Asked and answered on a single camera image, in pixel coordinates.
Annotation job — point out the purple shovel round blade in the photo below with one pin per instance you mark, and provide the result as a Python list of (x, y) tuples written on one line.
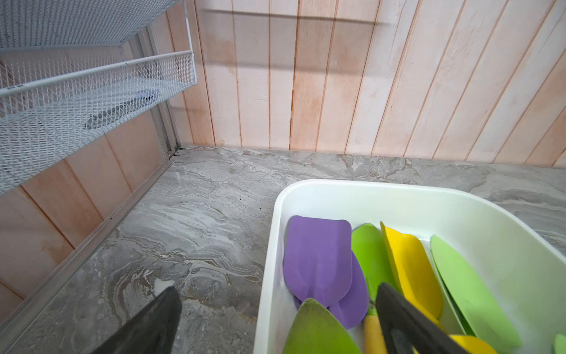
[(351, 296)]

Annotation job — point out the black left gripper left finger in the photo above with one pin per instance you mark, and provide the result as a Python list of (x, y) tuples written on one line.
[(152, 330)]

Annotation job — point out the purple shovel square blade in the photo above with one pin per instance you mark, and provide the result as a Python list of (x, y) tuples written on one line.
[(317, 233)]

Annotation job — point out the green shovel yellow handle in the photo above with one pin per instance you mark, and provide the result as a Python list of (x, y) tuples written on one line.
[(369, 248)]

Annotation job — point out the white wire mesh shelf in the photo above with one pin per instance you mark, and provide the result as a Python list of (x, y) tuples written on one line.
[(65, 81)]

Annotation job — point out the light green shovel wide blade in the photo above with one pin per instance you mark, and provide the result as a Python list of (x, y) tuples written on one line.
[(476, 303)]

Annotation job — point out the white plastic storage box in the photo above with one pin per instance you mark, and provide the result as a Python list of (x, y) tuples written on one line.
[(524, 272)]

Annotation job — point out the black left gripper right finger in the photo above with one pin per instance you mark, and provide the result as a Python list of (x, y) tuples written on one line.
[(406, 330)]

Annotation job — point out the olive green pointed shovel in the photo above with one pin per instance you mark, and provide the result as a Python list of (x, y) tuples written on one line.
[(316, 330)]

